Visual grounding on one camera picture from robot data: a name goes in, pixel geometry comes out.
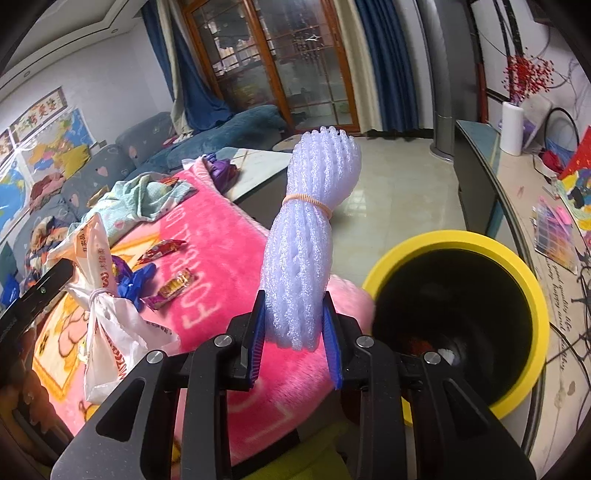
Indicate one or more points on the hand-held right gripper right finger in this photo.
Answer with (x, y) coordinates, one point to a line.
(331, 344)

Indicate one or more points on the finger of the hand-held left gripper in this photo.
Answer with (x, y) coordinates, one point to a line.
(48, 279)

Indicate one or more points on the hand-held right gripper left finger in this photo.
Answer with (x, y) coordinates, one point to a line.
(257, 334)

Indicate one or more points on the white plastic bag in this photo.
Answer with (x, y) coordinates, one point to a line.
(111, 323)

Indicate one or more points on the blue plastic cover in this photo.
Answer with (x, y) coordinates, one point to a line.
(135, 286)

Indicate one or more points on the purple yellow snack wrapper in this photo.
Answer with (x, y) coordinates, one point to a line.
(173, 287)

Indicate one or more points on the white foam net bundle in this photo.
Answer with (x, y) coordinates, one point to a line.
(304, 230)

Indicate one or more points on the yellow trash bin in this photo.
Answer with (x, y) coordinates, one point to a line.
(461, 240)

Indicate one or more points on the patterned cushion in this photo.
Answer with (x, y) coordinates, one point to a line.
(44, 244)

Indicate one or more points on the blue tote bag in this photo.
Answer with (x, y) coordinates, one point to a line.
(9, 290)

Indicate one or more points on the pink printed blanket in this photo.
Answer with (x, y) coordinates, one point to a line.
(221, 277)

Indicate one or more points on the purple foil wrapper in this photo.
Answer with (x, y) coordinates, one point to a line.
(120, 268)

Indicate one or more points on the red snack wrapper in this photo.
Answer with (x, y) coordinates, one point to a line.
(159, 251)

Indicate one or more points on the mustard yellow cloth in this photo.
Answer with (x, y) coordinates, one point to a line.
(71, 161)

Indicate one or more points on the light green printed blanket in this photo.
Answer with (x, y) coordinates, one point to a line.
(138, 198)

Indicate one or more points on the yellow-green cloth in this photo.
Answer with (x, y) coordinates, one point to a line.
(295, 461)

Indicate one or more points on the grey heart pattern sofa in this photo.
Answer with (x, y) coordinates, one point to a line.
(106, 166)

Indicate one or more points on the purple bag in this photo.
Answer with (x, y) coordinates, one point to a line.
(224, 170)

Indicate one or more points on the white top coffee table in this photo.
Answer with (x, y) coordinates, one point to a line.
(258, 161)

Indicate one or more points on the round stool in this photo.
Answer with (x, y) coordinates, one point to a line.
(284, 144)

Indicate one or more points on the blue plush blanket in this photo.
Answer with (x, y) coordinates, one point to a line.
(240, 124)

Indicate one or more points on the glass top cabinet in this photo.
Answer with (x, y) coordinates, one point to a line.
(480, 184)

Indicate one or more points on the blue curtain with beige lining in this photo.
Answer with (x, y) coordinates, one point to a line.
(194, 92)

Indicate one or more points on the colourful pencil box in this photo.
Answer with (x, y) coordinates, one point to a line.
(556, 235)

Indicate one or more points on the wooden glass door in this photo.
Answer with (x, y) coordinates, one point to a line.
(277, 69)

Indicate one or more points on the grey tower air conditioner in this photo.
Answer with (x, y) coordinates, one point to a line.
(448, 92)

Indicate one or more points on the white paper towel roll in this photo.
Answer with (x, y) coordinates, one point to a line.
(512, 129)

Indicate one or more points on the colourful painting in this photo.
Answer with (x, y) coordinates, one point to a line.
(577, 194)

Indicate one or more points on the black hoop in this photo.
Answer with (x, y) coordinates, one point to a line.
(549, 124)

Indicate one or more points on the red berry decoration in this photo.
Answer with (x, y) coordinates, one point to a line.
(526, 74)

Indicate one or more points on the world map wall poster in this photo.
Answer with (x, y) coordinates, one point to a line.
(18, 184)

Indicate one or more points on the cross-stitch wall banner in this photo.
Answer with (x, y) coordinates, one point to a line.
(39, 110)

